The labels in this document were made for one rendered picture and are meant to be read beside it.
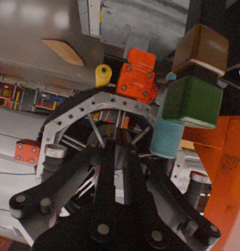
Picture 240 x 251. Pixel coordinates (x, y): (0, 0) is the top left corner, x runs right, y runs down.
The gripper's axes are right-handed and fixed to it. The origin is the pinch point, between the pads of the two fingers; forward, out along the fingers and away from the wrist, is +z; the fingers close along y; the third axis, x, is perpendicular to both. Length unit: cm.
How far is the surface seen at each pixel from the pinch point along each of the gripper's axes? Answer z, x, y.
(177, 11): 47, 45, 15
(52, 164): 4.9, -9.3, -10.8
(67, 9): 87, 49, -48
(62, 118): 27.9, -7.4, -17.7
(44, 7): 88, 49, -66
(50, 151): 5.1, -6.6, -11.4
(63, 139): 35.8, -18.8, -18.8
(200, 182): 7.6, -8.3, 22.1
